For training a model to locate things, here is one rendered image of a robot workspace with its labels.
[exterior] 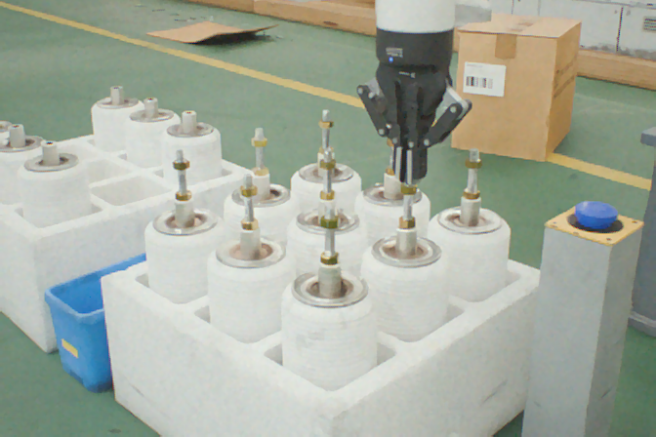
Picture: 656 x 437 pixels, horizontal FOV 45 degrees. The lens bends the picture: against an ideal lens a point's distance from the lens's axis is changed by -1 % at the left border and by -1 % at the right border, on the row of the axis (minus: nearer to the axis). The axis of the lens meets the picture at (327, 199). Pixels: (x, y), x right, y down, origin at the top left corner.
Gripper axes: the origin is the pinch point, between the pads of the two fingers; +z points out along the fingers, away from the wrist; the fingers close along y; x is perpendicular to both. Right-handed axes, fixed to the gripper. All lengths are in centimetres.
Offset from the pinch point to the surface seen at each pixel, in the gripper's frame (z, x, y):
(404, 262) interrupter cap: 9.8, -2.7, 1.7
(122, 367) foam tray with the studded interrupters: 28.6, -17.9, -29.3
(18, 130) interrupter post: 7, -8, -66
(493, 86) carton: 18, 103, -48
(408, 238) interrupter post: 7.9, -0.8, 0.7
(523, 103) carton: 22, 105, -41
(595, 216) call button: 2.3, 4.8, 18.3
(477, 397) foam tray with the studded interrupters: 27.3, 4.0, 7.9
